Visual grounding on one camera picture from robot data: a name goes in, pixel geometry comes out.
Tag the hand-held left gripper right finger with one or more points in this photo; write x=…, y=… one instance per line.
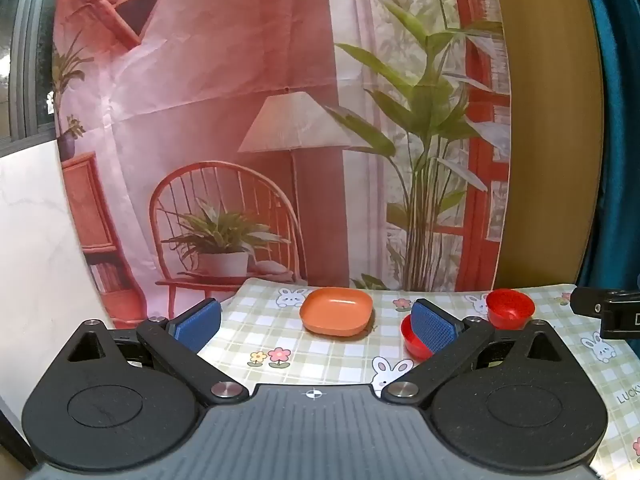
x=434, y=327

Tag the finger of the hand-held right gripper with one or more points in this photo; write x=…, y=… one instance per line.
x=586, y=302

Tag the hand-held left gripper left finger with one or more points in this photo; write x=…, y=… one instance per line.
x=200, y=322

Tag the red bowl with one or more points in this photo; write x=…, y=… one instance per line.
x=409, y=341
x=509, y=310

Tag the orange plate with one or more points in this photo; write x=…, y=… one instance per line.
x=337, y=316

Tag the green checked printed tablecloth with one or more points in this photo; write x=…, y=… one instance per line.
x=325, y=352

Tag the wooden panel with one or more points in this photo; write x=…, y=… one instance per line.
x=550, y=135

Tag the teal curtain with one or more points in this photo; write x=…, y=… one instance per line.
x=617, y=110

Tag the printed room scene backdrop cloth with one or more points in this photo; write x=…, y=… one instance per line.
x=240, y=85

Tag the dark window frame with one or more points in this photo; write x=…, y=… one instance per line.
x=27, y=50

